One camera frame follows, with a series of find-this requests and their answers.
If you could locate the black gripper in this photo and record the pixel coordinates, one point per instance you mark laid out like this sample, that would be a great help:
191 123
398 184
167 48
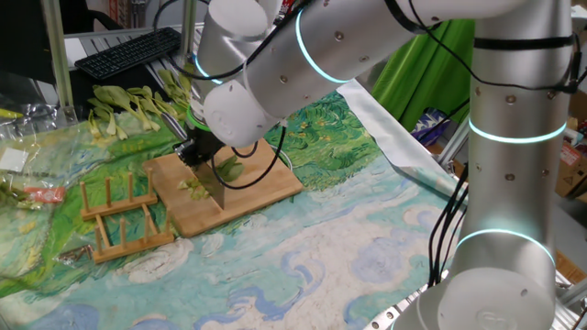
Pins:
206 144

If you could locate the steel cleaver knife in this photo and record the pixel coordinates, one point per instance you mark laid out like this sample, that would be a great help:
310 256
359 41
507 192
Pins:
213 183

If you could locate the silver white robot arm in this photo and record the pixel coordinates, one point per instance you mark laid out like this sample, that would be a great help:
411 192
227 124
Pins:
344 41

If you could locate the green pakchoi stalk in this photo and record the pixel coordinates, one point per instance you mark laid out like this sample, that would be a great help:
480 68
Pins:
231 170

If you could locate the bamboo cutting board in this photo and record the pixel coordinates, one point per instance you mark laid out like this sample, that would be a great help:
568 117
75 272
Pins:
257 192

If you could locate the wooden peg rack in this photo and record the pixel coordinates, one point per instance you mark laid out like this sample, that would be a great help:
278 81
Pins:
114 206

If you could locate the black computer keyboard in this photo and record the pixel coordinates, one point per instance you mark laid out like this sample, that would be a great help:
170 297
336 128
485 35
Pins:
128 52

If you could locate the pile of bok choy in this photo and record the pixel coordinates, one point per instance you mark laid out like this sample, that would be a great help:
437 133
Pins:
80 91

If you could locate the painted landscape tablecloth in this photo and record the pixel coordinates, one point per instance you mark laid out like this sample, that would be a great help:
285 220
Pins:
321 238

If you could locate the clear plastic bag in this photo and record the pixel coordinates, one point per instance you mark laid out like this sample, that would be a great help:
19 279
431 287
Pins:
46 151

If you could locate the small bag of screws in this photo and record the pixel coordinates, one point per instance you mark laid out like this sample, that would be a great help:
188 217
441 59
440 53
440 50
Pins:
75 254

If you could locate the red printed label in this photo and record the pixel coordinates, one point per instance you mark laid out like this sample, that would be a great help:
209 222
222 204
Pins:
46 194

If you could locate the white paper label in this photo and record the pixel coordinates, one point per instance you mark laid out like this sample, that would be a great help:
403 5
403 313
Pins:
13 159

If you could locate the dark green vegetable bunch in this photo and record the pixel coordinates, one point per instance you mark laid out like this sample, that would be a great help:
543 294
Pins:
11 197

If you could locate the black office chair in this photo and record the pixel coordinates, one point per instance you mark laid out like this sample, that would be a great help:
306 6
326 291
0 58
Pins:
73 11

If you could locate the black monitor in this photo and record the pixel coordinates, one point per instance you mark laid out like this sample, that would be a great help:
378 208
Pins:
23 41

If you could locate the blue patterned bag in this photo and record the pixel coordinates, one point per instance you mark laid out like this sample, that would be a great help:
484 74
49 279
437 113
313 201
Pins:
428 126

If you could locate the green fabric curtain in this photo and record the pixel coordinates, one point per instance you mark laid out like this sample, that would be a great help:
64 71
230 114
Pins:
426 78

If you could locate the cardboard box red label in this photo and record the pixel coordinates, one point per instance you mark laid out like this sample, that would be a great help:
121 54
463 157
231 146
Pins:
571 174

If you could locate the aluminium frame post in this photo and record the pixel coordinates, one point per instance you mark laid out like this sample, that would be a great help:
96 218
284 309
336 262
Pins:
573 293
451 142
188 27
57 55

